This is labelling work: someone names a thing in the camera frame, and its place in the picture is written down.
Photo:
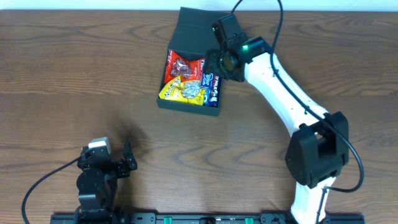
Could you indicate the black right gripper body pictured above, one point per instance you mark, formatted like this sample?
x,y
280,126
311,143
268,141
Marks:
x,y
210,66

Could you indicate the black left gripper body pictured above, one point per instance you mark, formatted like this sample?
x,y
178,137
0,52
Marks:
x,y
119,166

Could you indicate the blue Eclipse mint box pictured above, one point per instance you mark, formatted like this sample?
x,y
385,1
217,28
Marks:
x,y
207,81

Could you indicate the red Hacks candy bag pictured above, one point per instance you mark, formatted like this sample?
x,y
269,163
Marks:
x,y
179,66

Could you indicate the purple Dairy Milk bar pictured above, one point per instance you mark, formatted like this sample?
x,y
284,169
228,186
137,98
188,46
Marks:
x,y
213,99

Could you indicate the dark green box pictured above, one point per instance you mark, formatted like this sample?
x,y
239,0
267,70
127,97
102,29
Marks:
x,y
192,37

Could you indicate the yellow Hacks candy bag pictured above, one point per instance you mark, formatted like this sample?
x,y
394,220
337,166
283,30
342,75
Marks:
x,y
189,92

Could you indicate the blue Oreo cookie pack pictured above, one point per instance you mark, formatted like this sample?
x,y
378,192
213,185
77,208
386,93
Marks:
x,y
206,98

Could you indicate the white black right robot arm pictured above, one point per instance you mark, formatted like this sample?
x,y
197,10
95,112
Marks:
x,y
317,150

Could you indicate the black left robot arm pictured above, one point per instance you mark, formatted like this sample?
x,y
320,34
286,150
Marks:
x,y
98,182

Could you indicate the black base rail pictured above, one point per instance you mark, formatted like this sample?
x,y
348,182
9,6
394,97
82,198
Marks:
x,y
151,218

